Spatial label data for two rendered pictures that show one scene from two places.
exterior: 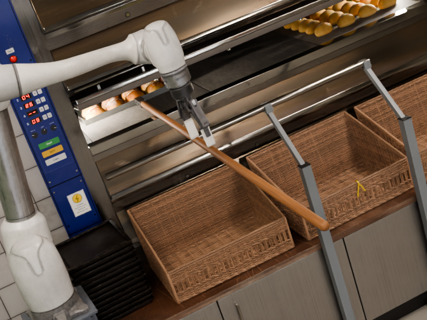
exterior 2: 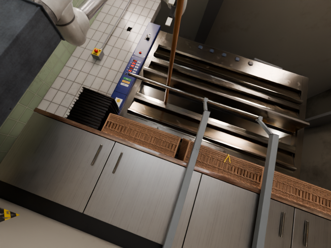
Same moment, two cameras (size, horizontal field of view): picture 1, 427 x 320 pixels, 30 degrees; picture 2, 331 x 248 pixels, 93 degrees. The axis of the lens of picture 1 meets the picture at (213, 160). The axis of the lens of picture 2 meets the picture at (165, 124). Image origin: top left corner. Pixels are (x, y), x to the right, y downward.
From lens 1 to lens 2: 2.61 m
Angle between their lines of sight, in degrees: 42
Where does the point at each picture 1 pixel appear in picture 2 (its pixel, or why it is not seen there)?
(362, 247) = (209, 191)
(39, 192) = (111, 91)
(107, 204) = (124, 112)
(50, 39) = (154, 58)
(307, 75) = (226, 133)
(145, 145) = (153, 108)
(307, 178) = (204, 116)
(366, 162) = not seen: hidden behind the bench
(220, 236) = not seen: hidden behind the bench
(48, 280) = not seen: outside the picture
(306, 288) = (162, 183)
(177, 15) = (194, 80)
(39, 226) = (80, 13)
